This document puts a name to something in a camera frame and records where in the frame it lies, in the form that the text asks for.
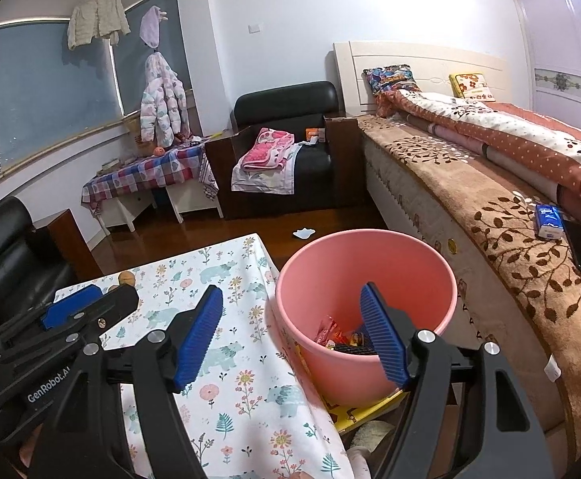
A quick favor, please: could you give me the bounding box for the black leather armchair wooden arm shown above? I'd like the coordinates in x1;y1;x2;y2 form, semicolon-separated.
0;196;104;340

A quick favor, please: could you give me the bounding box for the pink white puffer jacket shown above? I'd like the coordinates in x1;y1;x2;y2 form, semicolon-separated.
139;52;187;144

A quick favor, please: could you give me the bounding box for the black leather armchair with blanket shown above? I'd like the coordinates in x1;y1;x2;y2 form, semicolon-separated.
204;81;366;220

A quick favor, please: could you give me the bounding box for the colourful printed pillow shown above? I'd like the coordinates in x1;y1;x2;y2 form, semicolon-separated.
363;64;423;95

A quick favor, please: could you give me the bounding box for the orange dotted floral quilt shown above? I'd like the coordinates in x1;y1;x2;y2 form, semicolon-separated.
375;85;581;225

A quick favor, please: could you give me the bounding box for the white cloth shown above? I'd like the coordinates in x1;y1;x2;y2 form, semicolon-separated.
230;142;303;194

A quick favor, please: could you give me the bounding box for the large dark window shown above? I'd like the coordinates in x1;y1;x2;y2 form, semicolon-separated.
0;0;194;200

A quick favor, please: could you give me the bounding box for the pink plastic bin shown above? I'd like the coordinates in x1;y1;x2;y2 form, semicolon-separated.
274;228;459;408

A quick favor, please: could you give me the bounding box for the cream fluffy cloth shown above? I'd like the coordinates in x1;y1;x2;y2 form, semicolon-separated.
353;420;396;452

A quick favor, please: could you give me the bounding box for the tan bag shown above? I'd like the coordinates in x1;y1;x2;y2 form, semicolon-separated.
122;115;155;156

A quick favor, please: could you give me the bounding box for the yellow printed board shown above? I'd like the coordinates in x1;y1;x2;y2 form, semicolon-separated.
320;386;411;434

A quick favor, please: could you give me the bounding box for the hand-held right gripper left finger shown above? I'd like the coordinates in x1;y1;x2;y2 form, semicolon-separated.
28;284;224;479

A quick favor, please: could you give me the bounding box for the pink patterned blanket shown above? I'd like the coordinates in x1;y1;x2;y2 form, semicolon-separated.
239;128;295;171

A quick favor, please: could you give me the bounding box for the black foam net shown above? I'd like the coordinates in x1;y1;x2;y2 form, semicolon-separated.
333;342;377;356

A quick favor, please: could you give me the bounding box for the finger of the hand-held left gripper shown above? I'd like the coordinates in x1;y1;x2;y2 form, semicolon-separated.
0;287;140;375
0;283;104;345

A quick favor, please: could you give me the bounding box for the lilac wardrobe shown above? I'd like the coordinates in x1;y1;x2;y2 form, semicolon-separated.
514;0;581;128

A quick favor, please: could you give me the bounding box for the black phone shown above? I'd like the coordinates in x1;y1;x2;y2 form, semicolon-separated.
560;218;581;273

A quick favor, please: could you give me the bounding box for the red printed snack bag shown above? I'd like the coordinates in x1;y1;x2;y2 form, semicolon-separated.
317;315;345;349

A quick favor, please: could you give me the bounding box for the cream bed headboard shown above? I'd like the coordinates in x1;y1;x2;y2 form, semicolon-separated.
333;40;511;115

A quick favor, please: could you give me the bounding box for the blue white tissue pack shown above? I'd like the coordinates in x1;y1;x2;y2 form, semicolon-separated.
535;203;564;240

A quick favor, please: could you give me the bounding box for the plaid heart print tablecloth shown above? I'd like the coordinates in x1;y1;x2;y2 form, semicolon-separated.
81;139;220;218

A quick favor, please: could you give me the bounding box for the yellow flower pillow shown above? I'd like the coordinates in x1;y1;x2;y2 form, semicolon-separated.
449;72;497;101

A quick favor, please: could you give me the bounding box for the white desk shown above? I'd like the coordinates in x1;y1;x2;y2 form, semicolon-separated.
95;180;224;234

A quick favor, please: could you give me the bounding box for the beige hanging cardigan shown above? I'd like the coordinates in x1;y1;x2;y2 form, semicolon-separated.
67;0;131;51

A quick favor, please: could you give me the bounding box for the bed with floral blankets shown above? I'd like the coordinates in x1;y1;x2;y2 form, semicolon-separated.
357;115;581;460

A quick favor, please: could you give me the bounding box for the purple hanging garment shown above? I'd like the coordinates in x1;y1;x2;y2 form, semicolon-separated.
139;6;167;48

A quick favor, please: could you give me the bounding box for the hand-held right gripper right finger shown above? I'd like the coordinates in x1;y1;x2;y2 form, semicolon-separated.
359;282;555;479

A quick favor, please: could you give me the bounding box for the floral animal print tablecloth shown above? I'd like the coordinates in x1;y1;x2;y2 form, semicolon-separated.
53;232;356;479

